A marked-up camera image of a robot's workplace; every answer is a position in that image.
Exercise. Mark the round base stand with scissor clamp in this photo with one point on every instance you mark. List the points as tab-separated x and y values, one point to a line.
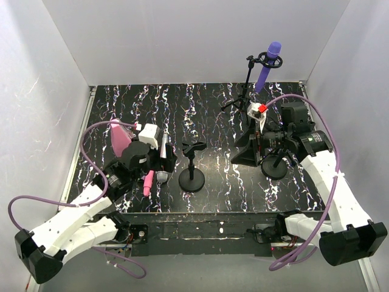
274	166

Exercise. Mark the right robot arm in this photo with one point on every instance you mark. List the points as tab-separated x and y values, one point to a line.
345	232

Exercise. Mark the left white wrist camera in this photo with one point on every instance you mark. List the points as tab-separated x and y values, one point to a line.
150	134

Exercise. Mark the pink microphone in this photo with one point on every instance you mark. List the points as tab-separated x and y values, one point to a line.
148	183

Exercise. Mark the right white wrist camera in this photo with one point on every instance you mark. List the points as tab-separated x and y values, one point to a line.
258	112

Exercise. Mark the pink microphone case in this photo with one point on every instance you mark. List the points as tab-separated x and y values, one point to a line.
121	138

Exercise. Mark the tall tripod microphone stand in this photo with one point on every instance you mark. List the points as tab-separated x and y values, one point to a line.
242	102

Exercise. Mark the round base stand with clip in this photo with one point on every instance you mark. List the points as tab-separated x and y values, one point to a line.
192	179

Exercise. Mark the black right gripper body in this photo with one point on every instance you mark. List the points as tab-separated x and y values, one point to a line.
258	145

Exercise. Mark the silver microphone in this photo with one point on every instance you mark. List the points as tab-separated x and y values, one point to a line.
165	155

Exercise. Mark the purple microphone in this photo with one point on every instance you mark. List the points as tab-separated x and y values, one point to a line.
270	60

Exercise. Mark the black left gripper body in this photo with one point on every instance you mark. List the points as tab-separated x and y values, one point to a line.
167	159

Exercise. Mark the aluminium rail frame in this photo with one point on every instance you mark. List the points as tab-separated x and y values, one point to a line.
203	169

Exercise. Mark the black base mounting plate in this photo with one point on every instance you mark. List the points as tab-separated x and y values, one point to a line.
160	234

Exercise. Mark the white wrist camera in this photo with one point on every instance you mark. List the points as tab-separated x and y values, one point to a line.
150	134
258	112

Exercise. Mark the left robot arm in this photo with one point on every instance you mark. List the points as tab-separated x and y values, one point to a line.
45	249

